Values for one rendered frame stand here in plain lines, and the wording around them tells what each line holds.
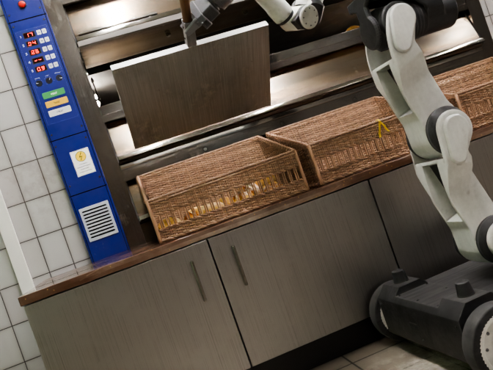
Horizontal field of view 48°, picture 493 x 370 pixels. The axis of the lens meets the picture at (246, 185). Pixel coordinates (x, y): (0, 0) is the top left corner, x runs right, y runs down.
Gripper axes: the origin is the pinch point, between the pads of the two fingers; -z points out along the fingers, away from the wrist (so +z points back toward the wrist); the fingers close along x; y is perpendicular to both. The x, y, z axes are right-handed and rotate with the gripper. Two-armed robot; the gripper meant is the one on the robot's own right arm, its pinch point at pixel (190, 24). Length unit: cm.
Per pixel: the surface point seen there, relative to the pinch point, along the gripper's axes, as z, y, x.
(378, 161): 14, -69, -41
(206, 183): -32, -27, -31
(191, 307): -59, -33, -62
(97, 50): -40, -8, 47
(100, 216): -83, -33, 1
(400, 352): -20, -76, -98
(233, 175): -24, -33, -32
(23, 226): -107, -15, 9
